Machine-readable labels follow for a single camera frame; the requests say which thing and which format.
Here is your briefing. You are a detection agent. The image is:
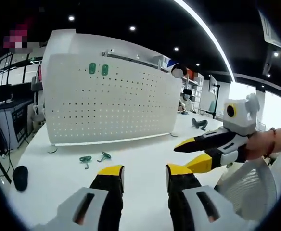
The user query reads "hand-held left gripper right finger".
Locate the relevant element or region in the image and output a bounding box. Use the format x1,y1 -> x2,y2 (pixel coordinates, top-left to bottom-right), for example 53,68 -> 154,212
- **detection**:
165,163 -> 252,231

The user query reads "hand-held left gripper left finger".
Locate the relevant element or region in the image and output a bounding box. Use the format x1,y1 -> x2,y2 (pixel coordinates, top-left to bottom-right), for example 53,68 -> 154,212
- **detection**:
32,165 -> 126,231

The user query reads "white perforated mounting plate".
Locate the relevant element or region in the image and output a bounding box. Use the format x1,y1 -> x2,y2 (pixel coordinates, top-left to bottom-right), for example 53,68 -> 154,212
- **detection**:
43,53 -> 183,154

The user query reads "person's right hand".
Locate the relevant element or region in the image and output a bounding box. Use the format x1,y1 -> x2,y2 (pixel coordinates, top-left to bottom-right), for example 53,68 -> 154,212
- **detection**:
245,131 -> 273,161

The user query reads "black headset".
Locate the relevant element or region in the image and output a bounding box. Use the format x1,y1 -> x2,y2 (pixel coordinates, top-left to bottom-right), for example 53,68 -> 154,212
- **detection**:
192,117 -> 209,131

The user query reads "monitor on black stand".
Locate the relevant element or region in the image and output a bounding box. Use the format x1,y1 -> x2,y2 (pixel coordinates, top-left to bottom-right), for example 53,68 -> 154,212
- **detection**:
209,74 -> 221,119

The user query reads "white mesh office chair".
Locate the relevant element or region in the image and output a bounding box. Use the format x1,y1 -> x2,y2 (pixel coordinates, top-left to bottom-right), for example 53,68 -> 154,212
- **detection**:
214,160 -> 279,218

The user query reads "white shelf with storage bins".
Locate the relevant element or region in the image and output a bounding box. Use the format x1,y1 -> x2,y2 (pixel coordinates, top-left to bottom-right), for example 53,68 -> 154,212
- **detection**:
182,68 -> 204,113

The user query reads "black computer mouse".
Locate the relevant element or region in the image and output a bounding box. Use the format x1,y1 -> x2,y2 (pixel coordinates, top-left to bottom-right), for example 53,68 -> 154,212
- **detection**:
12,166 -> 29,192

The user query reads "white ceiling air conditioner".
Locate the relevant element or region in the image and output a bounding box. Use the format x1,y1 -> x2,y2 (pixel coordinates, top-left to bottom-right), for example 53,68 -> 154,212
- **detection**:
257,8 -> 281,50

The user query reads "long ceiling light strip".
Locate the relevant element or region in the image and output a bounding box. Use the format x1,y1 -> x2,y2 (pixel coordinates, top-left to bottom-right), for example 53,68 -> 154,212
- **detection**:
173,0 -> 236,84

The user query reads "grey metal shelf rack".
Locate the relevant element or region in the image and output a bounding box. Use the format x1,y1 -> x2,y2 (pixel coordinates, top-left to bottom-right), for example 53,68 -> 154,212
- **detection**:
101,49 -> 179,73

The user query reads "dark workbench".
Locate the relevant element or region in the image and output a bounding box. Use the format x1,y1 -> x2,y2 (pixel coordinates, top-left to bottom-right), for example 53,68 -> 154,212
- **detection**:
0,98 -> 35,151

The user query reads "grey office chair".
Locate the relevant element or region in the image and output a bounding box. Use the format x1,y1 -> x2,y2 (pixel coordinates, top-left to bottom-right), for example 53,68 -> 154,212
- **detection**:
30,68 -> 47,127

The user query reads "red bead bracelet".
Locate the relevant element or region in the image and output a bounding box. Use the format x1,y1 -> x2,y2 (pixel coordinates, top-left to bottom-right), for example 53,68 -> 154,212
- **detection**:
264,127 -> 277,159

